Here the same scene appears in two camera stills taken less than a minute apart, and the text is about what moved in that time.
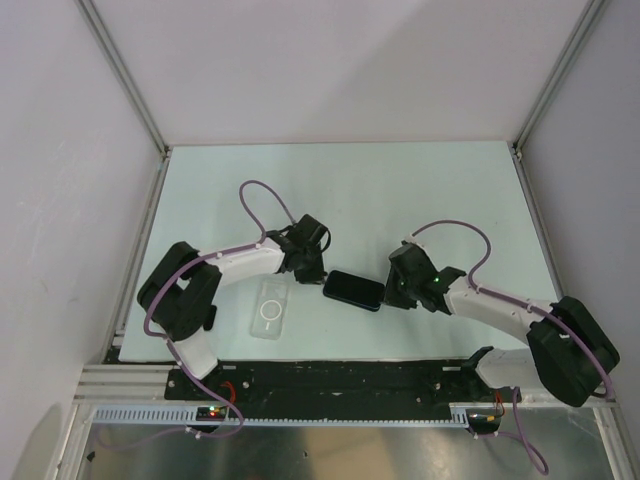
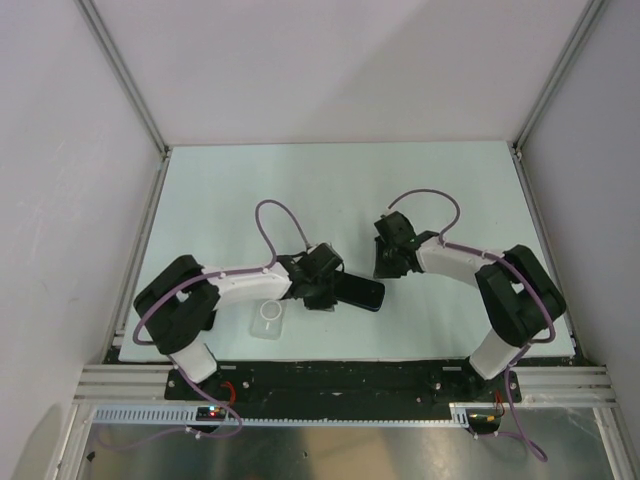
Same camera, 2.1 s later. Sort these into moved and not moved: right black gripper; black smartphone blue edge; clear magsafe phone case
Moved: right black gripper
Not moved: black smartphone blue edge; clear magsafe phone case
